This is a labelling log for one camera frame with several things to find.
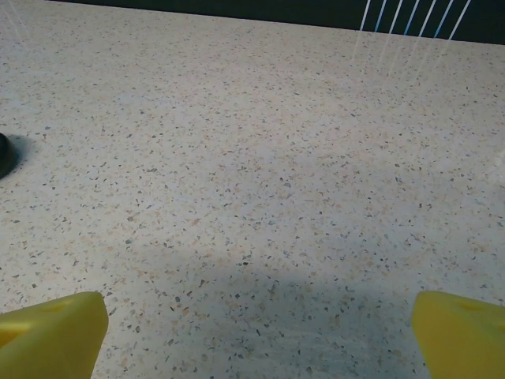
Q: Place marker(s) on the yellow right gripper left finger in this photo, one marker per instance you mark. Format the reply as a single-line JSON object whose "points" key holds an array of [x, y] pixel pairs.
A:
{"points": [[47, 339]]}

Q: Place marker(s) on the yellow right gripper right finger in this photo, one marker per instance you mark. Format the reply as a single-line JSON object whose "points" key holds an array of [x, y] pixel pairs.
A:
{"points": [[461, 339]]}

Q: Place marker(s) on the black earbud charging case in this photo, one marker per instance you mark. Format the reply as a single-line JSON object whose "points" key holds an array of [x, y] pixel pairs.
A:
{"points": [[4, 156]]}

